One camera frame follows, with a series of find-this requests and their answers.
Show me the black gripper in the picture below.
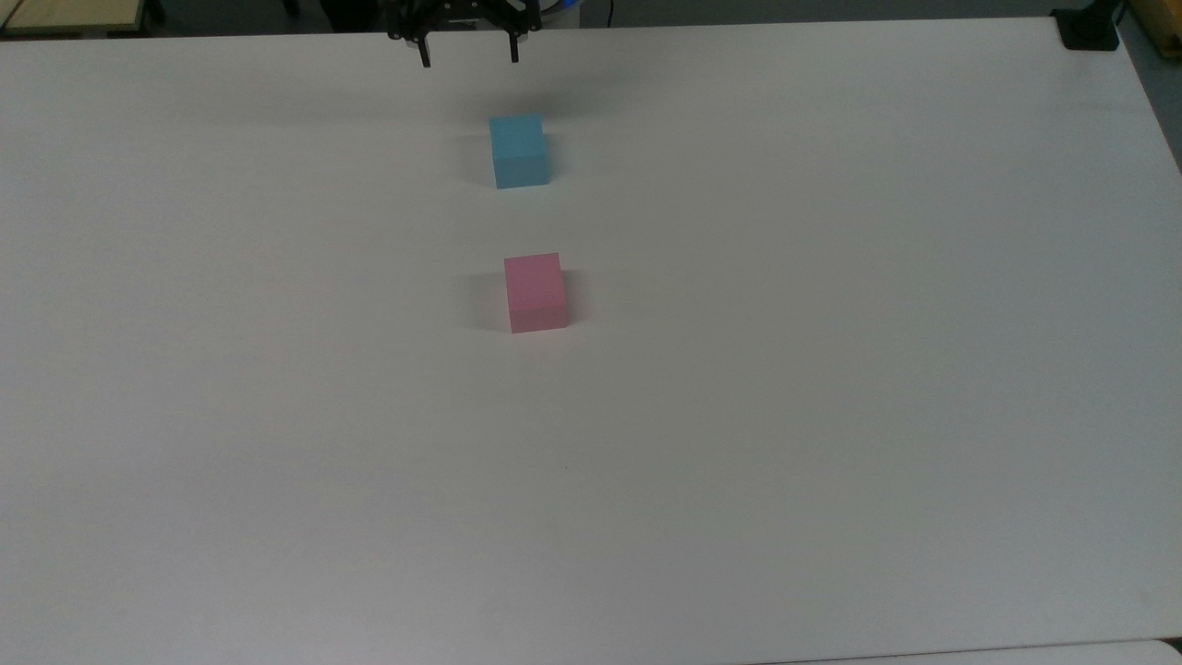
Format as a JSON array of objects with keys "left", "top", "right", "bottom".
[{"left": 386, "top": 0, "right": 544, "bottom": 68}]

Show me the black table clamp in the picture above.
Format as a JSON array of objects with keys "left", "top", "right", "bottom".
[{"left": 1052, "top": 6, "right": 1124, "bottom": 52}]

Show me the pink foam cube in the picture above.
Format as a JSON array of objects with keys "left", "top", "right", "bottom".
[{"left": 503, "top": 252, "right": 570, "bottom": 334}]

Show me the light wooden table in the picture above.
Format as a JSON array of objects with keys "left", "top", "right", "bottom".
[{"left": 0, "top": 0, "right": 151, "bottom": 39}]

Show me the blue foam cube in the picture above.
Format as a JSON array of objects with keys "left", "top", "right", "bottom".
[{"left": 488, "top": 114, "right": 551, "bottom": 190}]

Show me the wooden furniture edge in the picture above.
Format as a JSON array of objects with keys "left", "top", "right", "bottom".
[{"left": 1123, "top": 0, "right": 1182, "bottom": 60}]

